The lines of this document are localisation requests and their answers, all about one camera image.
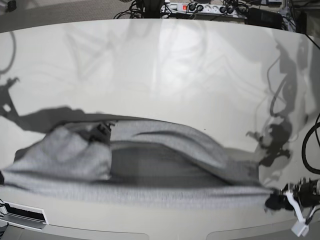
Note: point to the white power strip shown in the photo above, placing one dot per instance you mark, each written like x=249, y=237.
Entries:
x=201, y=8

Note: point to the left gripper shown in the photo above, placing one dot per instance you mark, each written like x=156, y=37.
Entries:
x=303, y=193

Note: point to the black power adapter box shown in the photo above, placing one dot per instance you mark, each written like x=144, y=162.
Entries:
x=264, y=18

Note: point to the grey t-shirt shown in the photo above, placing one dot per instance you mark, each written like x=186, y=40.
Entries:
x=136, y=162

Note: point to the white cable slot box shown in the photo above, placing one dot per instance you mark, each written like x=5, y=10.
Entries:
x=23, y=216

